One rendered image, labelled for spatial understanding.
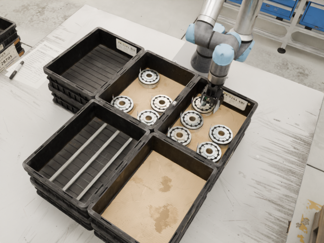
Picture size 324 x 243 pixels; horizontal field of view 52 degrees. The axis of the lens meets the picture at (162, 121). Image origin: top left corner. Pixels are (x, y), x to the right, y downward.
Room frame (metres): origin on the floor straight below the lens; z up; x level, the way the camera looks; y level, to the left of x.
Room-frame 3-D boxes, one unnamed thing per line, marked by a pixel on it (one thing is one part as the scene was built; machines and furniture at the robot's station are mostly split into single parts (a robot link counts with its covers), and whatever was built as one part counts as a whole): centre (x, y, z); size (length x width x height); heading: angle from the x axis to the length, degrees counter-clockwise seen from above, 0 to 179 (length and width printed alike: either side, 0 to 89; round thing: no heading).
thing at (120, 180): (0.53, -0.01, 0.87); 0.40 x 0.30 x 0.11; 152
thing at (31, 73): (1.33, 0.71, 0.70); 0.33 x 0.23 x 0.01; 158
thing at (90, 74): (1.17, 0.34, 0.87); 0.40 x 0.30 x 0.11; 152
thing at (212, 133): (0.86, -0.26, 0.86); 0.10 x 0.10 x 0.01
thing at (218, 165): (0.89, -0.19, 0.92); 0.40 x 0.30 x 0.02; 152
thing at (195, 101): (1.02, -0.18, 0.86); 0.10 x 0.10 x 0.01
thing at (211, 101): (0.98, -0.20, 0.99); 0.09 x 0.08 x 0.12; 159
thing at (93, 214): (0.53, -0.01, 0.92); 0.40 x 0.30 x 0.02; 152
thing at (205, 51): (1.36, -0.20, 0.97); 0.13 x 0.12 x 0.14; 70
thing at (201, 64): (1.36, -0.19, 0.85); 0.15 x 0.15 x 0.10
